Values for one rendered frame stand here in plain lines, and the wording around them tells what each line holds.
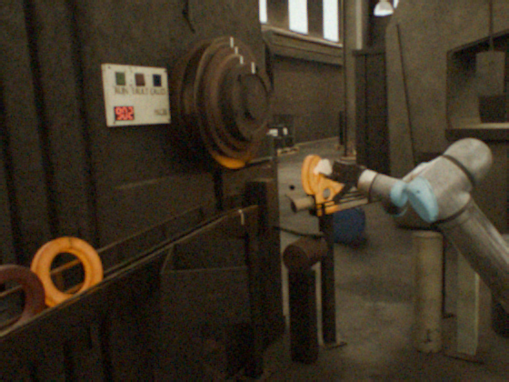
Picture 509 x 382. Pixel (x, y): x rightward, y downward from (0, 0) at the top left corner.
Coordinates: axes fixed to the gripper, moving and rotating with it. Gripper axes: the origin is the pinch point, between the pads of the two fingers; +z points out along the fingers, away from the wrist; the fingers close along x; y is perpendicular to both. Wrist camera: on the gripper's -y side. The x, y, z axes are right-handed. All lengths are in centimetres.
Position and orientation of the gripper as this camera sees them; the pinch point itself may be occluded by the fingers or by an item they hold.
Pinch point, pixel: (313, 169)
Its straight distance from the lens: 192.3
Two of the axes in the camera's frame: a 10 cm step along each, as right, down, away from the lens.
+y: 2.0, -9.4, -2.9
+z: -8.3, -3.2, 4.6
